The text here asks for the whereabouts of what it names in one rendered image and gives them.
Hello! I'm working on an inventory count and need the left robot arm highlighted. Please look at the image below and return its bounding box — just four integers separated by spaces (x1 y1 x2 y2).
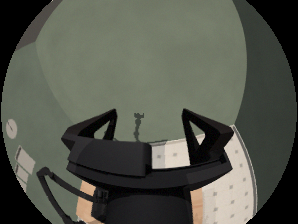
36 167 108 224

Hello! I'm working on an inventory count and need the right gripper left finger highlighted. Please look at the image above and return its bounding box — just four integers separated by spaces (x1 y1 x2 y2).
65 108 117 140

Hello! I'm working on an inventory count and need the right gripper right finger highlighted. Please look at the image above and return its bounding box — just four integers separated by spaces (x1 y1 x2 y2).
182 108 234 165

